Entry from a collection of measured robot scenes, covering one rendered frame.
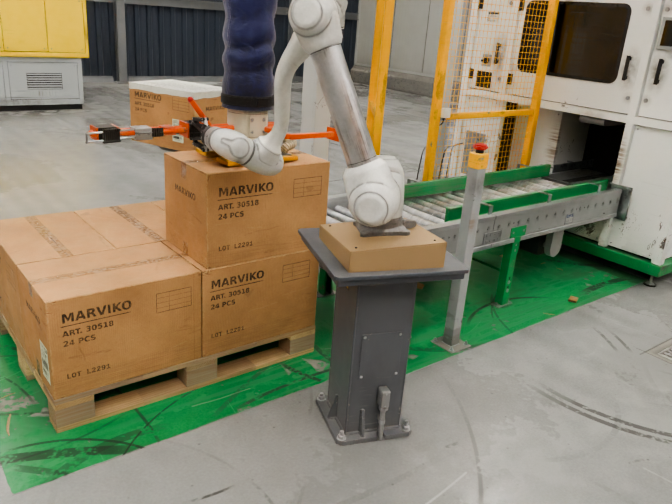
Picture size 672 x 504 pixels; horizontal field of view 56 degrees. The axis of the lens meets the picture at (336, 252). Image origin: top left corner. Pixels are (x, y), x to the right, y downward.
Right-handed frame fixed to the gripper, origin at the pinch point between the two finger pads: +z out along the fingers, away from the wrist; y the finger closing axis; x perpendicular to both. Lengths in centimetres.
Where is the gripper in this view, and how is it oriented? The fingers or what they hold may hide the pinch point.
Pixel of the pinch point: (190, 128)
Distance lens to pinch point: 264.3
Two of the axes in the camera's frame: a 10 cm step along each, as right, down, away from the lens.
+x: 7.9, -1.6, 5.9
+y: -0.7, 9.4, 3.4
